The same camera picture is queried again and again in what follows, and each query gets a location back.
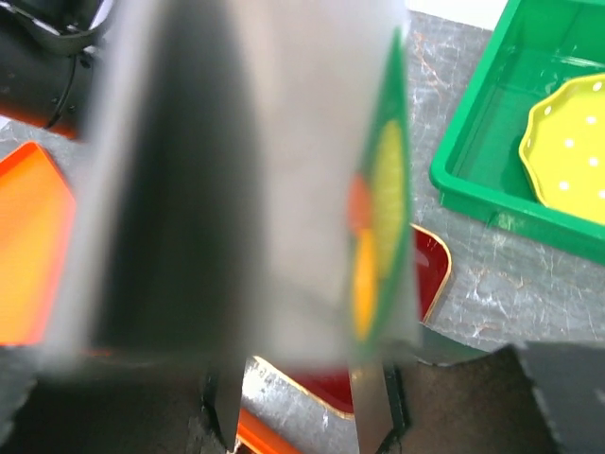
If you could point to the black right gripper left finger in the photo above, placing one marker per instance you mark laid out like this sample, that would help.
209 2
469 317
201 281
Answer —
111 408

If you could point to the orange chocolate box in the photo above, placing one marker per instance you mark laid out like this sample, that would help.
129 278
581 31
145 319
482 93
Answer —
259 438

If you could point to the metal serving tongs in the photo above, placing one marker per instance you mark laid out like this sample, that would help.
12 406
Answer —
248 196

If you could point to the yellow-green dotted plate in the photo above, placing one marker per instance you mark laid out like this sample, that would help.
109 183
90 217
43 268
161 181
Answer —
562 149

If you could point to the orange box lid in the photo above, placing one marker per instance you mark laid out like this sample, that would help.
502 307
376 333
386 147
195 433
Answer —
37 210

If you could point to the dark red lacquer tray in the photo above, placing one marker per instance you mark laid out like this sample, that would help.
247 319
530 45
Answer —
332 389

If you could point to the green plastic bin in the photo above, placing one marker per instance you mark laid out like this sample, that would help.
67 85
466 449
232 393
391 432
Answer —
535 48

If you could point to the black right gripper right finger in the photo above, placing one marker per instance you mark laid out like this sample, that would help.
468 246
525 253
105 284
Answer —
528 397

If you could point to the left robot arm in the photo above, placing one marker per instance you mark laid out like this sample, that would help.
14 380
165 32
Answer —
48 61

